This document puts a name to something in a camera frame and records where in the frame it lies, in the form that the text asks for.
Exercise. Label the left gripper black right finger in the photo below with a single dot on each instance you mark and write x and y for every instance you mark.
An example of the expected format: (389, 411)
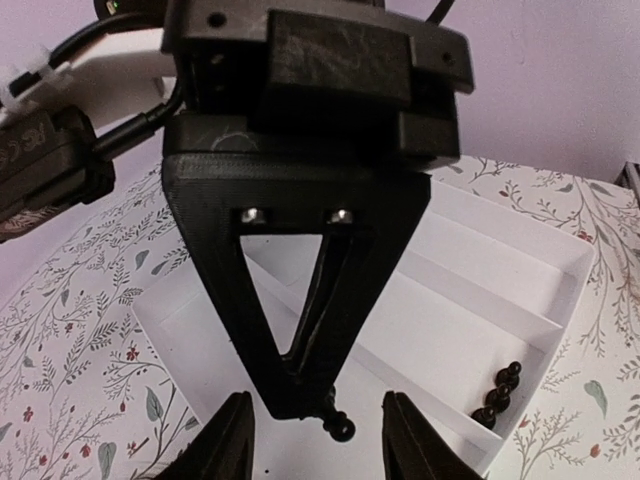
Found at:
(413, 449)

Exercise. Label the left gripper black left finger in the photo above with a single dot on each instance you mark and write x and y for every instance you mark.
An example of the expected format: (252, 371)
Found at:
(224, 448)

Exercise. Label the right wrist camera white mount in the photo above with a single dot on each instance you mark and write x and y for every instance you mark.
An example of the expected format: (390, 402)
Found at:
(51, 158)

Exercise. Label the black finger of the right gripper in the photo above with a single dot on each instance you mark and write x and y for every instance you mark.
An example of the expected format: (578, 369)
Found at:
(334, 230)

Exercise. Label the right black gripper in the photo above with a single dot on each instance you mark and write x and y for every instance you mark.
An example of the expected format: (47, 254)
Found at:
(383, 81)

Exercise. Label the floral patterned table mat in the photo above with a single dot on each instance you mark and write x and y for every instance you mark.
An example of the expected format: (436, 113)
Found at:
(84, 395)

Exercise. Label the black chess pieces pile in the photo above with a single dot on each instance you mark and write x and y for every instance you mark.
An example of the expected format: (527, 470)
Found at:
(498, 400)

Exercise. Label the black pawn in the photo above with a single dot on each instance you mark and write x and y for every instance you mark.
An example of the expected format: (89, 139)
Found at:
(336, 423)

